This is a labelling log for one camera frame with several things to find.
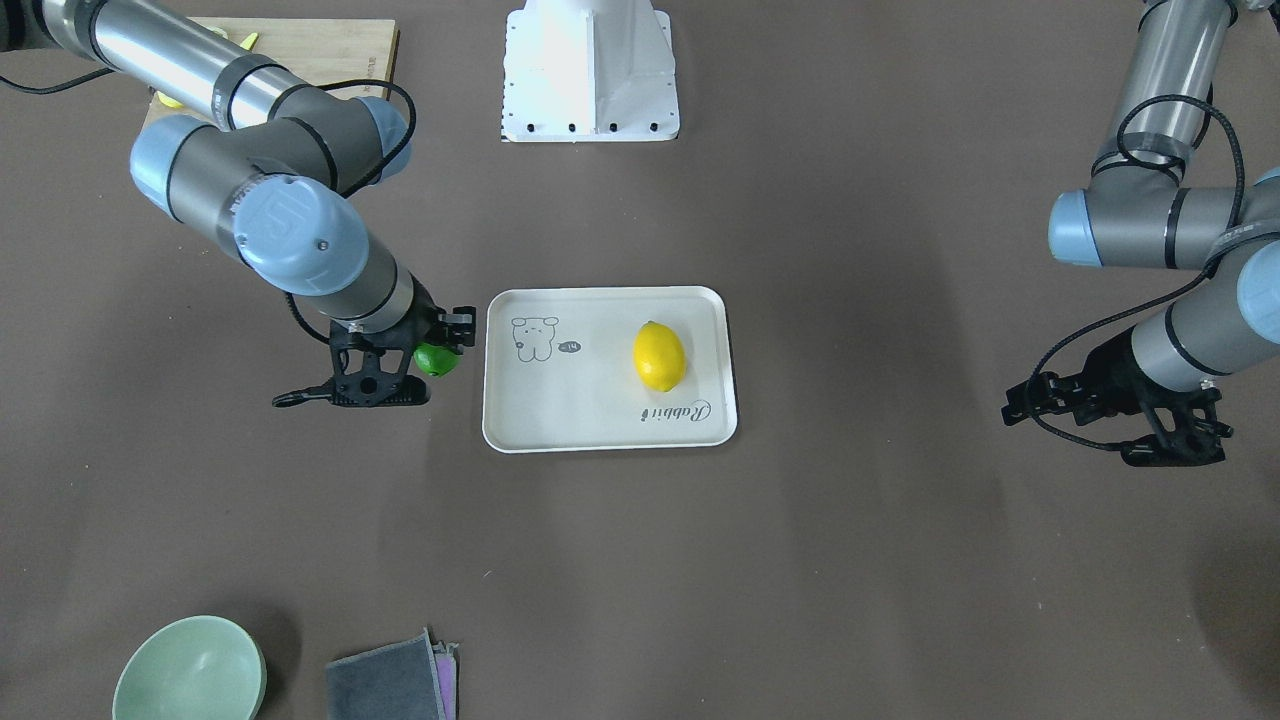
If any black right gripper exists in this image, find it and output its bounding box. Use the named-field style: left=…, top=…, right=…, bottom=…
left=271, top=290, right=440, bottom=409

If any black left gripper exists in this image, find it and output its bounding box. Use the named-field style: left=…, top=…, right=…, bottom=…
left=1075, top=331, right=1233, bottom=468

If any green lime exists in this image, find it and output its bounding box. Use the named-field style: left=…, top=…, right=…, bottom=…
left=413, top=343, right=461, bottom=377

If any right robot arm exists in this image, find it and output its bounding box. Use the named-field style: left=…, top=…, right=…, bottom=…
left=3, top=1, right=458, bottom=407

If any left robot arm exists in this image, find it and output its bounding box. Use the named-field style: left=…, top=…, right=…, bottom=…
left=1004, top=1, right=1279, bottom=468

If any cream rectangular tray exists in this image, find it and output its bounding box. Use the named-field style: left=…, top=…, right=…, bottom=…
left=483, top=286, right=739, bottom=454

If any grey folded cloth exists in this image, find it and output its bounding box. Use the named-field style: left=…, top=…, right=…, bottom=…
left=325, top=629, right=460, bottom=719

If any green ceramic bowl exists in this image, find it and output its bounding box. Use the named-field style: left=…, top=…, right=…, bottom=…
left=111, top=615, right=268, bottom=719

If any yellow lemon slice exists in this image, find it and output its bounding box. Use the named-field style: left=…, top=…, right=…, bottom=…
left=154, top=90, right=186, bottom=110

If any bamboo cutting board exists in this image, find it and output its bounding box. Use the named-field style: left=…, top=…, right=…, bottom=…
left=193, top=15, right=401, bottom=86

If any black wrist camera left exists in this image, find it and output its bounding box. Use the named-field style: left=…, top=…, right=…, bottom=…
left=1000, top=372, right=1084, bottom=427

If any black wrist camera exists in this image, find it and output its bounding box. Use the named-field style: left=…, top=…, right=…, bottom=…
left=1000, top=372, right=1084, bottom=427
left=428, top=306, right=477, bottom=355

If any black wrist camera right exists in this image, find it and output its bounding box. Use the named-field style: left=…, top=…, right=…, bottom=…
left=428, top=306, right=477, bottom=355

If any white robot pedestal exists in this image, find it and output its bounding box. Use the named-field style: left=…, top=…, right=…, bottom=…
left=500, top=1, right=681, bottom=143

